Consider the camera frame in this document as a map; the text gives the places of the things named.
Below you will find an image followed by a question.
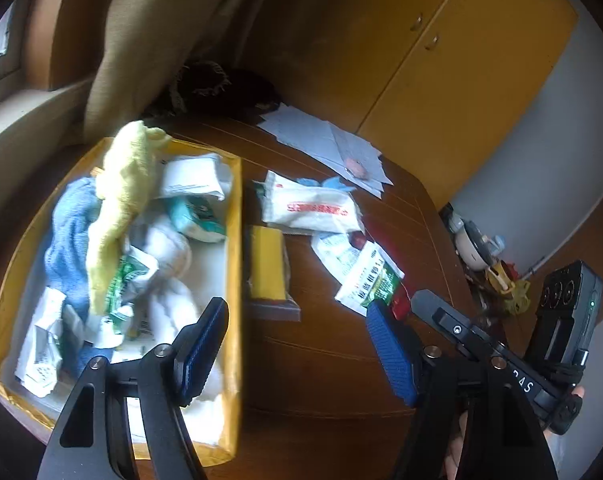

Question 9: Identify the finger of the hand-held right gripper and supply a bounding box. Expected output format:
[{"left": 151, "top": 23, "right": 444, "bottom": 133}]
[{"left": 410, "top": 289, "right": 508, "bottom": 359}]

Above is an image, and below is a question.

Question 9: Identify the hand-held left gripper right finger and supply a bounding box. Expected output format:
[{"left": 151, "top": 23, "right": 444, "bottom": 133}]
[{"left": 365, "top": 299, "right": 557, "bottom": 480}]

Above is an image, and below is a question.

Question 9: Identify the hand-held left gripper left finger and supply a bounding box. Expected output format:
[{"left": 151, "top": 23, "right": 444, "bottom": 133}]
[{"left": 36, "top": 296, "right": 230, "bottom": 480}]

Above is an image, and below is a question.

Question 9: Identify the green white printed packet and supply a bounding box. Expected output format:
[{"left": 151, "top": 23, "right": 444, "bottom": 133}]
[
  {"left": 104, "top": 252, "right": 159, "bottom": 336},
  {"left": 334, "top": 242, "right": 405, "bottom": 311}
]

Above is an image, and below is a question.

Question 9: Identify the yellow cardboard box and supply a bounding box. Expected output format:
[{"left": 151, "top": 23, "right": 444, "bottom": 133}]
[{"left": 0, "top": 135, "right": 244, "bottom": 468}]

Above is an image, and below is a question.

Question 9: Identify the white fluffy cotton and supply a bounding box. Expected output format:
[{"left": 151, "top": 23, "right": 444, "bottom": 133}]
[{"left": 131, "top": 222, "right": 227, "bottom": 446}]

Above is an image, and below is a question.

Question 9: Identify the yellow sponge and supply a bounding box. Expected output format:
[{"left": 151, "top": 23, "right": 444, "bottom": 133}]
[{"left": 246, "top": 225, "right": 302, "bottom": 322}]

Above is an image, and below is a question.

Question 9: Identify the teal white tissue pack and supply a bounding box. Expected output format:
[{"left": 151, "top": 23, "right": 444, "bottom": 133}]
[{"left": 167, "top": 195, "right": 227, "bottom": 243}]

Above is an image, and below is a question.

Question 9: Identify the blue towel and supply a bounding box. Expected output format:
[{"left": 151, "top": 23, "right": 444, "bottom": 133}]
[{"left": 44, "top": 176, "right": 107, "bottom": 378}]

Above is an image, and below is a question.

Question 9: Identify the white packet with red print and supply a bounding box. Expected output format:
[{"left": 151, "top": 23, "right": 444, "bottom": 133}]
[{"left": 260, "top": 170, "right": 366, "bottom": 235}]

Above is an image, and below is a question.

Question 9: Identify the white tissue packet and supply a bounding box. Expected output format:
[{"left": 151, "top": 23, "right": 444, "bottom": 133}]
[{"left": 158, "top": 154, "right": 233, "bottom": 202}]

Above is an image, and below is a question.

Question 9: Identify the small blue cloth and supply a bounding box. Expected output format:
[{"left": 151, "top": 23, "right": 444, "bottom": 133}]
[{"left": 296, "top": 176, "right": 357, "bottom": 194}]

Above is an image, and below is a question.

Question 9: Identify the yellow towel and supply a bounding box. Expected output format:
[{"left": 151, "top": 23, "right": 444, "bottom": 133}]
[{"left": 87, "top": 120, "right": 172, "bottom": 316}]

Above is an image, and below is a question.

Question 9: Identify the person's right hand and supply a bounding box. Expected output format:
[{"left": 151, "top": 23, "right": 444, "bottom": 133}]
[{"left": 444, "top": 410, "right": 469, "bottom": 480}]

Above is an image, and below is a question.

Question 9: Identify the yellow toy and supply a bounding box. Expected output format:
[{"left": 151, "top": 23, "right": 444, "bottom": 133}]
[{"left": 484, "top": 260, "right": 532, "bottom": 316}]

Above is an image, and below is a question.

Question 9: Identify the pile of white paper sheets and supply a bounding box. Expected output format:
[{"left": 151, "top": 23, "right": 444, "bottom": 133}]
[{"left": 256, "top": 105, "right": 395, "bottom": 198}]

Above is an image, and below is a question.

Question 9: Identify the yellow wooden cabinet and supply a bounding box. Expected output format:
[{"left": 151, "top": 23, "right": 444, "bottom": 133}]
[{"left": 241, "top": 0, "right": 579, "bottom": 211}]

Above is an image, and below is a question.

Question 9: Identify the dark fringed cloth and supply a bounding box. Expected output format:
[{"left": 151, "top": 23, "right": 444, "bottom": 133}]
[{"left": 168, "top": 57, "right": 282, "bottom": 116}]

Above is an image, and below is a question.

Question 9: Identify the beige stone windowsill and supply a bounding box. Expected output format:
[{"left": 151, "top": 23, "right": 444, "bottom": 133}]
[{"left": 0, "top": 77, "right": 97, "bottom": 241}]

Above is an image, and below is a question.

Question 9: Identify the beige curtain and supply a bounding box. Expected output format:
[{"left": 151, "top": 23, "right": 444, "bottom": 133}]
[{"left": 84, "top": 0, "right": 262, "bottom": 143}]

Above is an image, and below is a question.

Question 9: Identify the brown wooden window casing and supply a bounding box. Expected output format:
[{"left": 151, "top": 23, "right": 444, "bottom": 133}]
[{"left": 26, "top": 0, "right": 107, "bottom": 91}]

